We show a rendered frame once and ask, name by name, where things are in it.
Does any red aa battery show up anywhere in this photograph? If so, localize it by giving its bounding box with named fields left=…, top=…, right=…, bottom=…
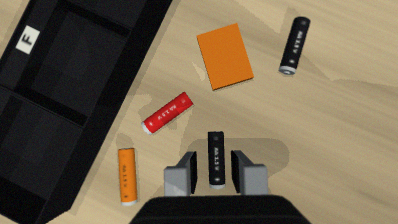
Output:
left=141, top=92, right=193, bottom=135

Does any black aa battery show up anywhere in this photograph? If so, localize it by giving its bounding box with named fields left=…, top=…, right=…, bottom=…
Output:
left=279, top=16, right=310, bottom=75
left=208, top=131, right=225, bottom=189

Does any orange rectangular pad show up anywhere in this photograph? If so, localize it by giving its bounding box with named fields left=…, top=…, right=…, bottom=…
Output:
left=197, top=23, right=254, bottom=90

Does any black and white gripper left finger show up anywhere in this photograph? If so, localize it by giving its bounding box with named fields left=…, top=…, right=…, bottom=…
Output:
left=164, top=151, right=197, bottom=197

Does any black rack of bins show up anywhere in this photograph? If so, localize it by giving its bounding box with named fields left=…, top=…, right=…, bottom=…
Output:
left=0, top=0, right=172, bottom=224

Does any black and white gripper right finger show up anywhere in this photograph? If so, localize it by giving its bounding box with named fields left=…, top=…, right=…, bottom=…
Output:
left=231, top=150, right=269, bottom=195

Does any orange aa battery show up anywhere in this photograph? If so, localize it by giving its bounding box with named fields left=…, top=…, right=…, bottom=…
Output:
left=118, top=148, right=137, bottom=206

